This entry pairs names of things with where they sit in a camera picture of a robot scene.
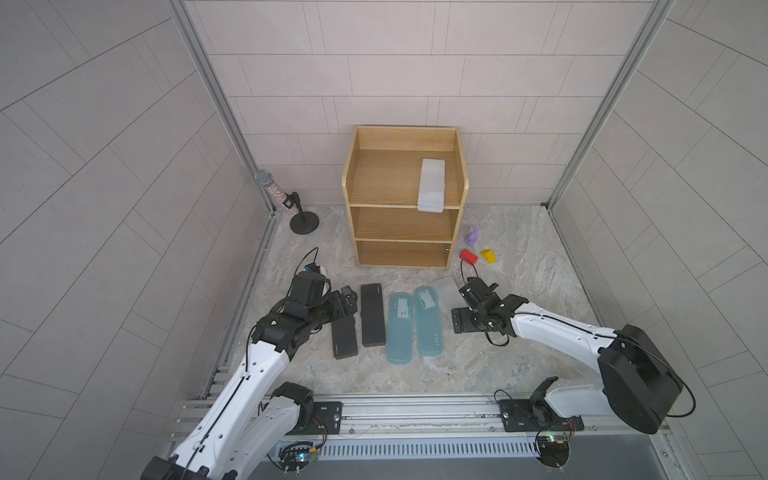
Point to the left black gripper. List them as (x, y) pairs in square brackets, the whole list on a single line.
[(338, 308)]

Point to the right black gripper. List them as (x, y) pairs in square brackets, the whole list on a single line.
[(461, 324)]

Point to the black pencil case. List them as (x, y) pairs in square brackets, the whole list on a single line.
[(372, 315), (344, 338)]

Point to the teal pencil case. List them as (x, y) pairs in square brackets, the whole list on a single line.
[(429, 328), (399, 329)]

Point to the clear white pencil case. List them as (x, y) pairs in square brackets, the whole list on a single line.
[(448, 293), (431, 194)]

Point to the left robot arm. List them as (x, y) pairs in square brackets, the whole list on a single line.
[(232, 439)]

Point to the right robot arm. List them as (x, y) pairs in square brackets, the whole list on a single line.
[(635, 383)]

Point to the wooden three-tier shelf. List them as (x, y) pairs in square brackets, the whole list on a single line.
[(381, 182)]

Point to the red toy block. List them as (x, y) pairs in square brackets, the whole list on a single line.
[(468, 256)]

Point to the yellow toy block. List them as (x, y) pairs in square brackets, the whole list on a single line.
[(489, 255)]

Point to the purple toy figure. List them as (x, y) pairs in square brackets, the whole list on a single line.
[(472, 236)]

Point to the black round stand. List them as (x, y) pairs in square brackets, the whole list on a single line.
[(303, 222)]

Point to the left circuit board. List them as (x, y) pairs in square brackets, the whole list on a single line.
[(295, 457)]

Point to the circuit board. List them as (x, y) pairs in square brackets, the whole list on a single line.
[(553, 450), (295, 457)]

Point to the clear tube with beads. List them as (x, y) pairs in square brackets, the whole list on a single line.
[(266, 180)]

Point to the right circuit board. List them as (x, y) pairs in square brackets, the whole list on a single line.
[(553, 450)]

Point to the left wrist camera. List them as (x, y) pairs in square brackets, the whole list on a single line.
[(308, 288)]

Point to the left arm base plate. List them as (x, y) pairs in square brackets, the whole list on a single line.
[(312, 417)]

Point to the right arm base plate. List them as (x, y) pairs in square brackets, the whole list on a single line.
[(523, 415)]

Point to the aluminium mounting rail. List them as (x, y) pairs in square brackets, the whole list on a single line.
[(364, 416)]

